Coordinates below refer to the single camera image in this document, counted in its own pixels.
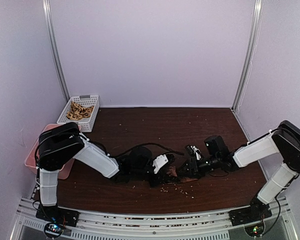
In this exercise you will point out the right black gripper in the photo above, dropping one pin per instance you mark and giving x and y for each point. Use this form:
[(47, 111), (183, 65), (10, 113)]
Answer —
[(192, 165)]

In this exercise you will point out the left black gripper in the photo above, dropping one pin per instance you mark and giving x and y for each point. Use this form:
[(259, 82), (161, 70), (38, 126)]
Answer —
[(159, 179)]

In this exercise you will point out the dark red patterned tie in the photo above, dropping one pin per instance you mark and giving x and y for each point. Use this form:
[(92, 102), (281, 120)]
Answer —
[(179, 178)]

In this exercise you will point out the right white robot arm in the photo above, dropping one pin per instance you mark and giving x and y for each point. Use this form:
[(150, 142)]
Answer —
[(283, 140)]

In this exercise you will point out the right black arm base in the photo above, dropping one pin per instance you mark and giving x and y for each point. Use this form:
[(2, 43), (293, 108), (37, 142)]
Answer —
[(256, 211)]

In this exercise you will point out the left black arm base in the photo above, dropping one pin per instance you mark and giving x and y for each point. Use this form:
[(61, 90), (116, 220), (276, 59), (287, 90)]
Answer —
[(57, 215)]

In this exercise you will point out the white perforated plastic basket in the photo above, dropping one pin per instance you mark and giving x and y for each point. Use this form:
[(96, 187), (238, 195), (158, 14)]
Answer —
[(87, 124)]

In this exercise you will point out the leopard print tie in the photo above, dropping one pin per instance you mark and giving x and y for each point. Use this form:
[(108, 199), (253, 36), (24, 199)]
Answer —
[(78, 112)]

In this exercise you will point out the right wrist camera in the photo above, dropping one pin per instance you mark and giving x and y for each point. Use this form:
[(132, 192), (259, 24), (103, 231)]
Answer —
[(194, 152)]

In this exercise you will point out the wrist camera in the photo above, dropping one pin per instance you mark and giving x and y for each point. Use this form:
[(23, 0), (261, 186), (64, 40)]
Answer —
[(162, 160), (194, 152)]

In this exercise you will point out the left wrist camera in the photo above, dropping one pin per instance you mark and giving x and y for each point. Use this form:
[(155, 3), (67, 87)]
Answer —
[(162, 160)]

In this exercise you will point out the aluminium front rail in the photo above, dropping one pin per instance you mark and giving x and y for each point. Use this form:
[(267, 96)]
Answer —
[(206, 225)]

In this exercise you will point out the right aluminium frame post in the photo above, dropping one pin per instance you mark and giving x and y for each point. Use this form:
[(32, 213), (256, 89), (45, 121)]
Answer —
[(253, 35)]

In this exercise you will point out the aluminium frame post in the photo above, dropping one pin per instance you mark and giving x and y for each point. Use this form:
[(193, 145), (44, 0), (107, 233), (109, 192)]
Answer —
[(54, 48), (253, 35)]

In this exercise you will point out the left aluminium frame post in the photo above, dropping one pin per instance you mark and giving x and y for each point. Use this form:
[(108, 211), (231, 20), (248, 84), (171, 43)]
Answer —
[(54, 48)]

